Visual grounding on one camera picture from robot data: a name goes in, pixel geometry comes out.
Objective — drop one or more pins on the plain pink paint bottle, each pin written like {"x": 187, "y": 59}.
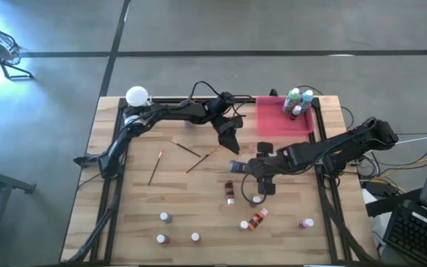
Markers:
{"x": 305, "y": 223}

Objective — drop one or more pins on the large teal paint bottle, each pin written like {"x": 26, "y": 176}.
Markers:
{"x": 305, "y": 99}

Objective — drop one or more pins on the orange fan brush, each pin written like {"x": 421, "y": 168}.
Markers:
{"x": 200, "y": 161}

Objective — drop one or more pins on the purple paint bottle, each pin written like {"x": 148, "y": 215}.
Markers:
{"x": 165, "y": 217}

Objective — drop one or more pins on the rust brown striped paint bottle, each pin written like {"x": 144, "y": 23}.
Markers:
{"x": 230, "y": 191}

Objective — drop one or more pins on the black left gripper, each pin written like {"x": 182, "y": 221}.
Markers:
{"x": 228, "y": 122}

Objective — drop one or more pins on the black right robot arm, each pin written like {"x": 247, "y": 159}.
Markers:
{"x": 347, "y": 142}

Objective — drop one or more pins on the black power strip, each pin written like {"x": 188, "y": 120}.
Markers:
{"x": 380, "y": 189}

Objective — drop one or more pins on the white dome lamp brass base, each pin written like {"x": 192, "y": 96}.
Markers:
{"x": 137, "y": 95}

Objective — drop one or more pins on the dark brown paint bottle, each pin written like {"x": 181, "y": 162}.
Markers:
{"x": 255, "y": 200}

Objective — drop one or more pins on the red-orange striped paint bottle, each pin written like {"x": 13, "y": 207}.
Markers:
{"x": 195, "y": 237}

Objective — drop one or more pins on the pink plastic bin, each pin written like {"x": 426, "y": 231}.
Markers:
{"x": 273, "y": 122}

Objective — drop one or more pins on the bright orange striped paint bottle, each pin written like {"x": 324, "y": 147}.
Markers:
{"x": 257, "y": 220}

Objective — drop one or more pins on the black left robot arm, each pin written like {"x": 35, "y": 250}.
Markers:
{"x": 169, "y": 111}

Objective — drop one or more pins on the black white paint bottle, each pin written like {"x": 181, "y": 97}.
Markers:
{"x": 296, "y": 111}

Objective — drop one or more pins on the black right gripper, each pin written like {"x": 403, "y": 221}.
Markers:
{"x": 267, "y": 165}

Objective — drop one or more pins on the magenta paint bottle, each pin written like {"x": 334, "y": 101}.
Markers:
{"x": 161, "y": 239}

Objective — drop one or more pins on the black keyboard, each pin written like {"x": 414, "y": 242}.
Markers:
{"x": 417, "y": 237}

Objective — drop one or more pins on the yellow striped paint bottle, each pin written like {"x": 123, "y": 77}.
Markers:
{"x": 244, "y": 224}

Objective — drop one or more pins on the black rounded bracket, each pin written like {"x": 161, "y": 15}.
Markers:
{"x": 273, "y": 92}

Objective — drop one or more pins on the orange bristle brush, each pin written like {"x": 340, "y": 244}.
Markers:
{"x": 187, "y": 149}

